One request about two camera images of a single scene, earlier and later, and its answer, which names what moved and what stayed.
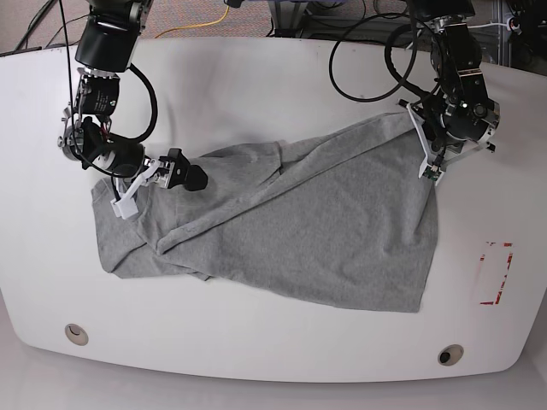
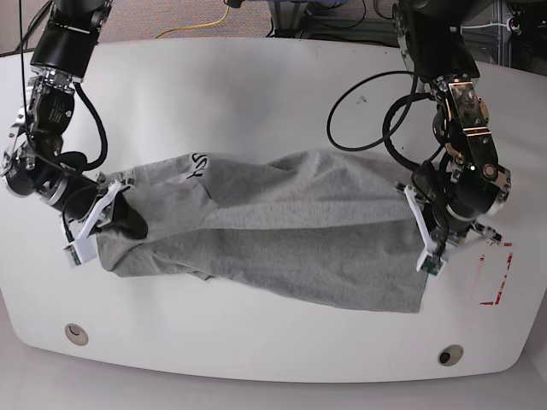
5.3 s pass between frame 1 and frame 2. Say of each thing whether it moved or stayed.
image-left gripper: moved
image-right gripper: moved
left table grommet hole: stayed
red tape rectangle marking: stayed
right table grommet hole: stayed
